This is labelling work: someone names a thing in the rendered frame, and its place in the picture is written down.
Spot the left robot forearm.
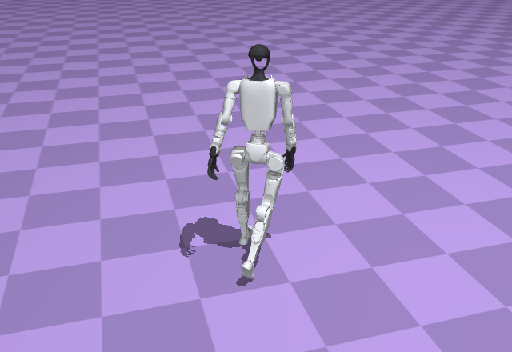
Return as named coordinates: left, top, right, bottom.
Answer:
left=210, top=112, right=227, bottom=154

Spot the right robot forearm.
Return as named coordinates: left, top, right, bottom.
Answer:
left=284, top=114, right=297, bottom=152

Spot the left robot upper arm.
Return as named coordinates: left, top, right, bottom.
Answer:
left=221, top=80, right=241, bottom=125

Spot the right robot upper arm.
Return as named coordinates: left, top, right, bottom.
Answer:
left=275, top=81, right=293, bottom=126

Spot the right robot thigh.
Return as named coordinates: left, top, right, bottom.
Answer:
left=256, top=150, right=285, bottom=222

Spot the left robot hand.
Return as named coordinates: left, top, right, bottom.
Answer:
left=207, top=146, right=219, bottom=180

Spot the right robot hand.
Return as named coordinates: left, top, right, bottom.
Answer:
left=283, top=146, right=296, bottom=173

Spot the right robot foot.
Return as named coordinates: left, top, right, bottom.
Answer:
left=241, top=260, right=254, bottom=279

